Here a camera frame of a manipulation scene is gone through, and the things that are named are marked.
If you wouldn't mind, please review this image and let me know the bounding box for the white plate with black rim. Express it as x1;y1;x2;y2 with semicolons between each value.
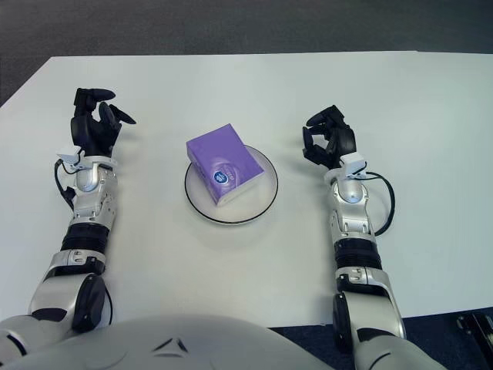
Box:
183;145;279;224

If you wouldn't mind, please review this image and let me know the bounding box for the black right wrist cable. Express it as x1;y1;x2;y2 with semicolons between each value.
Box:
364;172;396;237

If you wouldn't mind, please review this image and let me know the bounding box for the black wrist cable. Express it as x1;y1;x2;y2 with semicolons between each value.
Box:
364;172;396;237
53;160;78;211

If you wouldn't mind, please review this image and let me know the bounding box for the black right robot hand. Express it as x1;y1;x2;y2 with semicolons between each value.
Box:
301;104;357;170

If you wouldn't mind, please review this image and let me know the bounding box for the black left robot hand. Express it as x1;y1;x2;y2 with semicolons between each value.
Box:
70;87;137;160

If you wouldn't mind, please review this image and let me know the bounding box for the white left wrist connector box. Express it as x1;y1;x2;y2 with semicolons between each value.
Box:
56;146;86;174

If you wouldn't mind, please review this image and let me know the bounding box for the purple tissue paper pack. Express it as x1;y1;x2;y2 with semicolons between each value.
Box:
186;123;265;209

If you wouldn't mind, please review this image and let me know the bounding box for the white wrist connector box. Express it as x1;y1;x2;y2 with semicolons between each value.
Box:
56;146;86;174
340;153;367;180

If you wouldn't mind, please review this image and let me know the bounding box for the black left elbow cable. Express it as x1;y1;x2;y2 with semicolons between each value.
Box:
102;284;116;325

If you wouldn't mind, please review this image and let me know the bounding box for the silver robot torso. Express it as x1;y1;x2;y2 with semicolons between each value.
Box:
22;312;340;370

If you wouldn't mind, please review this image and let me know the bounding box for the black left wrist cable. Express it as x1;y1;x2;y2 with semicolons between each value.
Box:
53;160;78;211

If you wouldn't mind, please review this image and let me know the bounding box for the white right wrist connector box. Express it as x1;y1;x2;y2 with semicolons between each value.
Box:
340;153;367;180

